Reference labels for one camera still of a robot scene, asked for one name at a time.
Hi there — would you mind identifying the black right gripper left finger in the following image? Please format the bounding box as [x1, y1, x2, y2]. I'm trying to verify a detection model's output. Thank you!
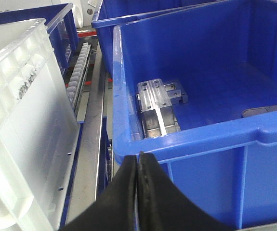
[61, 155, 137, 231]

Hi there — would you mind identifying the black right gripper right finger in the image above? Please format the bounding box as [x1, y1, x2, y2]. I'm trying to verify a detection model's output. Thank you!
[137, 152, 230, 231]

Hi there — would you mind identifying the white plastic tote bin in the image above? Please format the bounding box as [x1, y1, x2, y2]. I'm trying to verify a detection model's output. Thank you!
[0, 18, 79, 231]

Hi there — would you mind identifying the blue bin near right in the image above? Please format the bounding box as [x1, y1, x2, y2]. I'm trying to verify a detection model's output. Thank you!
[113, 0, 277, 229]

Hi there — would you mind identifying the blue bin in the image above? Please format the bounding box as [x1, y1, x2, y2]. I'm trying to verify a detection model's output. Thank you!
[91, 0, 225, 75]
[0, 3, 79, 72]
[113, 0, 277, 229]

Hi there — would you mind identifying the blue bin far left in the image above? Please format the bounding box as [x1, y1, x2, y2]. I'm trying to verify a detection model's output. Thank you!
[0, 3, 79, 72]

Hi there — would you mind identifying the blue bin behind right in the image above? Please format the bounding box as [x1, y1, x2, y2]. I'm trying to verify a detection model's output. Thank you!
[91, 0, 225, 75]

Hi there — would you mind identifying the machined aluminium block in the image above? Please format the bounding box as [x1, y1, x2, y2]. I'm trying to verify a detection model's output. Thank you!
[137, 78, 188, 138]

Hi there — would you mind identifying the grey foam piece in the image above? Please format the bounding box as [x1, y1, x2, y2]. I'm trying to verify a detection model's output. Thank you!
[242, 105, 277, 117]

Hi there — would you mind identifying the metal shelf divider rail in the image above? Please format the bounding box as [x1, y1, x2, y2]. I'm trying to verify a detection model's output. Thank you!
[66, 48, 106, 224]

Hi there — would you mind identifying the roller track rail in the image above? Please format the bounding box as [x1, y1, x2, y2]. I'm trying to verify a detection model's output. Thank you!
[66, 42, 91, 116]

